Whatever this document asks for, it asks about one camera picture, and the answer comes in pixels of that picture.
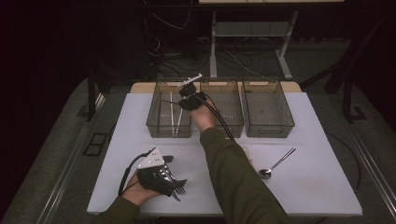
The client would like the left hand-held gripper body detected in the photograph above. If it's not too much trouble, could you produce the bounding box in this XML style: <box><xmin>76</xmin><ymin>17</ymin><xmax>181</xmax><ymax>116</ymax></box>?
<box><xmin>136</xmin><ymin>147</ymin><xmax>176</xmax><ymax>198</ymax></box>

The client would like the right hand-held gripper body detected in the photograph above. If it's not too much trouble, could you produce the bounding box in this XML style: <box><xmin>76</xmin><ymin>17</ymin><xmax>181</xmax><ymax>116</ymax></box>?
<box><xmin>177</xmin><ymin>73</ymin><xmax>208</xmax><ymax>112</ymax></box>

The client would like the smoky transparent plastic bin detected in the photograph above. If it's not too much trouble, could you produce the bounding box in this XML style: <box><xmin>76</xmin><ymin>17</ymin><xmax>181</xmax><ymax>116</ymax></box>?
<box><xmin>242</xmin><ymin>78</ymin><xmax>296</xmax><ymax>139</ymax></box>
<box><xmin>146</xmin><ymin>79</ymin><xmax>194</xmax><ymax>139</ymax></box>
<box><xmin>199</xmin><ymin>79</ymin><xmax>246</xmax><ymax>139</ymax></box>

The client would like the shiny metal spoon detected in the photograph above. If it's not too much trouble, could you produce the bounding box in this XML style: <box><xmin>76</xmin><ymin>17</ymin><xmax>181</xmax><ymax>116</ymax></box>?
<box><xmin>258</xmin><ymin>147</ymin><xmax>297</xmax><ymax>180</ymax></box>

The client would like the person's right hand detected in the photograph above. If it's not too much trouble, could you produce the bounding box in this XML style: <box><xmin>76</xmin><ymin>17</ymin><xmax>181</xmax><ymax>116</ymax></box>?
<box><xmin>189</xmin><ymin>100</ymin><xmax>219</xmax><ymax>133</ymax></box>

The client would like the white-legged desk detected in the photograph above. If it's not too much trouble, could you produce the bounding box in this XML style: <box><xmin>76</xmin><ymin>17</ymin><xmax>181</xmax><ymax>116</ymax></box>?
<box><xmin>198</xmin><ymin>0</ymin><xmax>346</xmax><ymax>80</ymax></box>

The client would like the black metal stand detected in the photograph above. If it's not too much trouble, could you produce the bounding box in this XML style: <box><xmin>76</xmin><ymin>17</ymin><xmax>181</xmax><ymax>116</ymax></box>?
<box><xmin>86</xmin><ymin>66</ymin><xmax>113</xmax><ymax>122</ymax></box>
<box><xmin>341</xmin><ymin>74</ymin><xmax>368</xmax><ymax>124</ymax></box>

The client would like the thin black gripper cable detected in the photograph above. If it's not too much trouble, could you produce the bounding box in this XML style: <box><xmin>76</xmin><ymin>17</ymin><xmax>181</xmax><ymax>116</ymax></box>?
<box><xmin>121</xmin><ymin>179</ymin><xmax>140</xmax><ymax>194</ymax></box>

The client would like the tangle of dark floor cables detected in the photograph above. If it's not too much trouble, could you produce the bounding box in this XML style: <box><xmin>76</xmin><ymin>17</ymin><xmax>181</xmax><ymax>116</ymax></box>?
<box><xmin>143</xmin><ymin>0</ymin><xmax>272</xmax><ymax>80</ymax></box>

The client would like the thick black gripper cable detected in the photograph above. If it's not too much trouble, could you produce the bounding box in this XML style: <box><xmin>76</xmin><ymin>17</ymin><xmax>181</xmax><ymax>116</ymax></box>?
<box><xmin>118</xmin><ymin>150</ymin><xmax>153</xmax><ymax>198</ymax></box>

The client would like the black rectangular floor frame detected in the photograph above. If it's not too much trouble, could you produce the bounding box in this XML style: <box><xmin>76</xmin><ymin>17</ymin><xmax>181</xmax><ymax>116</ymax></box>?
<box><xmin>83</xmin><ymin>133</ymin><xmax>109</xmax><ymax>157</ymax></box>

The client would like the metal floor rail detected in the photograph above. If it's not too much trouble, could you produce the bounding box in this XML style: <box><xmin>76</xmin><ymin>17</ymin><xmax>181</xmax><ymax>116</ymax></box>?
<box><xmin>342</xmin><ymin>124</ymin><xmax>396</xmax><ymax>213</ymax></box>
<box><xmin>36</xmin><ymin>92</ymin><xmax>106</xmax><ymax>224</ymax></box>

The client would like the thin black floor cable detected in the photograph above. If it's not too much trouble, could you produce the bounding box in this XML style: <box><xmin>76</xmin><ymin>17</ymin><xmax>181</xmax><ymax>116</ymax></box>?
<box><xmin>325</xmin><ymin>132</ymin><xmax>362</xmax><ymax>191</ymax></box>

